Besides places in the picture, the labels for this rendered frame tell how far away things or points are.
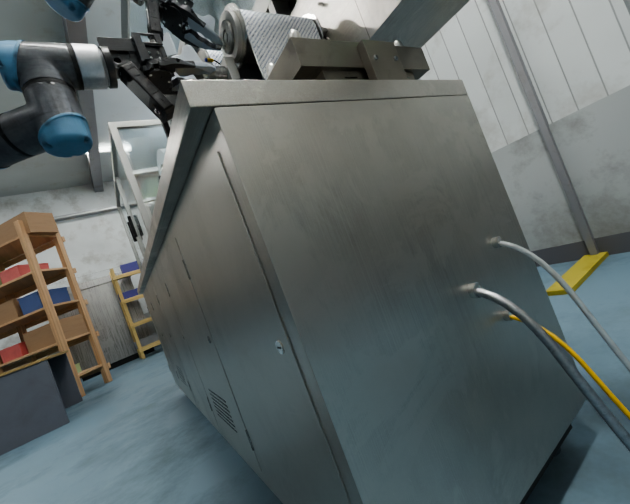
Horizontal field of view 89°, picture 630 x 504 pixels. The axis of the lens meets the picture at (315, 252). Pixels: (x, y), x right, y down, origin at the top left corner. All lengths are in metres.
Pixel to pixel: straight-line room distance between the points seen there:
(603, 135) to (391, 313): 2.21
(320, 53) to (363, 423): 0.66
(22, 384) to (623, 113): 5.02
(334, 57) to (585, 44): 2.06
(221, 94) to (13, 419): 3.99
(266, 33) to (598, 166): 2.13
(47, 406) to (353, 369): 3.89
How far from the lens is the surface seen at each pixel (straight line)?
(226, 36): 1.03
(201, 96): 0.49
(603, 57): 2.63
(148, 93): 0.76
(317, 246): 0.46
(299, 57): 0.70
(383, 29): 1.07
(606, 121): 2.59
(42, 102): 0.73
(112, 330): 8.26
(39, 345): 6.20
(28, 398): 4.23
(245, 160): 0.46
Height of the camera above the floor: 0.62
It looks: 1 degrees up
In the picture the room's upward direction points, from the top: 21 degrees counter-clockwise
